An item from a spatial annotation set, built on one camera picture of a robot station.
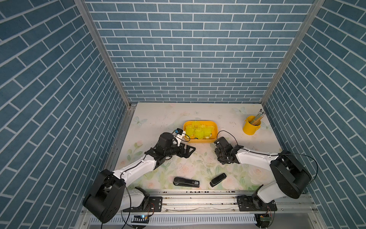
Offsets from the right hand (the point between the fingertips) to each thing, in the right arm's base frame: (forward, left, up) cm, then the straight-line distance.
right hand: (215, 152), depth 92 cm
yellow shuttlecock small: (+13, +5, +6) cm, 16 cm away
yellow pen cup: (+17, -23, +6) cm, 29 cm away
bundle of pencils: (+22, -28, +14) cm, 38 cm away
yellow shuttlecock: (+11, +18, +6) cm, 22 cm away
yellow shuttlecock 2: (+18, +14, +4) cm, 24 cm away
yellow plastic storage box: (+13, +1, 0) cm, 13 cm away
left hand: (-4, +15, +12) cm, 19 cm away
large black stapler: (-21, +19, +3) cm, 28 cm away
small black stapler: (-17, -1, +1) cm, 17 cm away
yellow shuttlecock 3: (+9, +12, +6) cm, 16 cm away
